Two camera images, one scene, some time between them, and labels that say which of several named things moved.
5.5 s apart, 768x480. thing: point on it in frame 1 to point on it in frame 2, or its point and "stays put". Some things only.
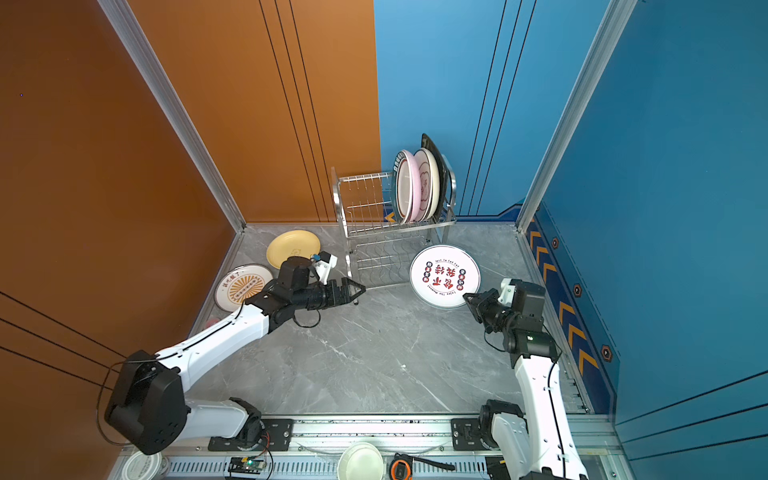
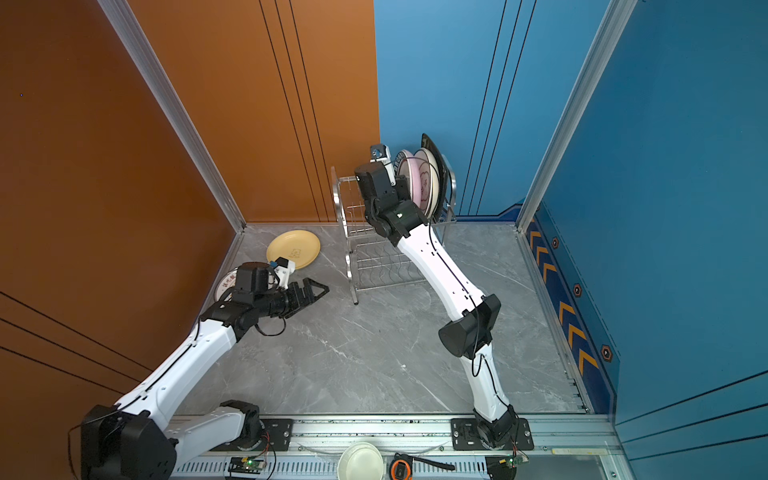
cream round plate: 436,185 stays put
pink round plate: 416,186 stays put
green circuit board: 247,465 stays put
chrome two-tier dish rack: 379,244 stays put
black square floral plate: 426,142 stays put
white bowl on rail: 361,461 stays put
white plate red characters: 442,274 to 400,163
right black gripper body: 504,319 to 403,189
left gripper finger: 344,290 to 297,298
